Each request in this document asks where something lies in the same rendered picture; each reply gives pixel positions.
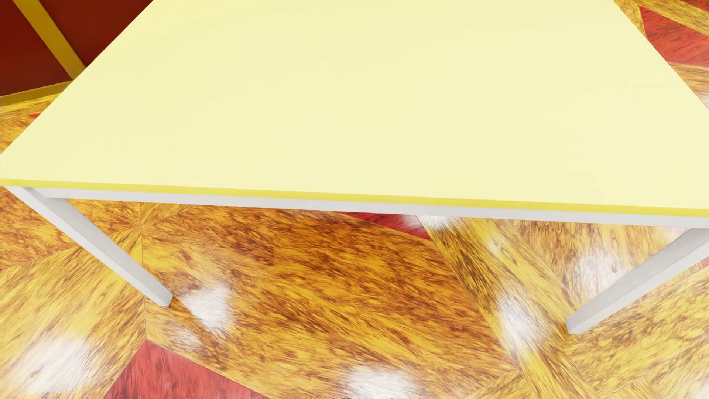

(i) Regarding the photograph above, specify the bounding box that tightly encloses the yellow table with grey legs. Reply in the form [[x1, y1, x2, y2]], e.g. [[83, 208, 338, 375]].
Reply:
[[0, 0, 709, 335]]

